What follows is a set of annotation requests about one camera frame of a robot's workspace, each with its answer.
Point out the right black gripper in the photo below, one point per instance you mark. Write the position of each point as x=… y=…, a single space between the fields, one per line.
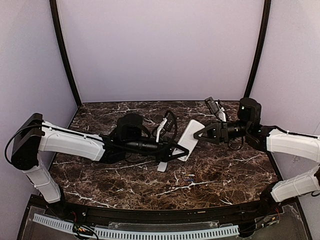
x=222 y=130

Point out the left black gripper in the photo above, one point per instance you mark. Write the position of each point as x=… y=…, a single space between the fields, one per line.
x=163 y=149

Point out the white remote control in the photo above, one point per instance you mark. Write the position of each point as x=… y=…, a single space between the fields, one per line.
x=187 y=139

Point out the white battery cover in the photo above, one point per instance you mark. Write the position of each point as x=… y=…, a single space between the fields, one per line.
x=162 y=166

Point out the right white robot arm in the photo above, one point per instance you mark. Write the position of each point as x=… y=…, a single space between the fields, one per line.
x=271 y=139

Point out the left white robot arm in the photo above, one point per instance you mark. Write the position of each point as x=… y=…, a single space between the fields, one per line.
x=130 y=136

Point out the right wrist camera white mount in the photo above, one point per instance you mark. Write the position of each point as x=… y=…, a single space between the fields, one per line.
x=216 y=109

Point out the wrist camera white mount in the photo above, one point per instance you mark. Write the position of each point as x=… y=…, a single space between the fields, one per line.
x=216 y=109
x=168 y=122

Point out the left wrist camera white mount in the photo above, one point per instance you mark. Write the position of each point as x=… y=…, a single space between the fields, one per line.
x=168 y=122

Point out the black front rail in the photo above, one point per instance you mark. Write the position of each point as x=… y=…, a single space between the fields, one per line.
x=239 y=214

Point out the white slotted cable duct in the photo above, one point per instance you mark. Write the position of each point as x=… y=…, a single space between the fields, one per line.
x=138 y=231

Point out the right black frame post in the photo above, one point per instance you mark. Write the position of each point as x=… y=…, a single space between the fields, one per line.
x=259 y=48

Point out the black frame post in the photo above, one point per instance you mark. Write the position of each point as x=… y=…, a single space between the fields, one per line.
x=63 y=51
x=259 y=48

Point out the left black frame post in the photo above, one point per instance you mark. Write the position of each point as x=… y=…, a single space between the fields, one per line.
x=63 y=51

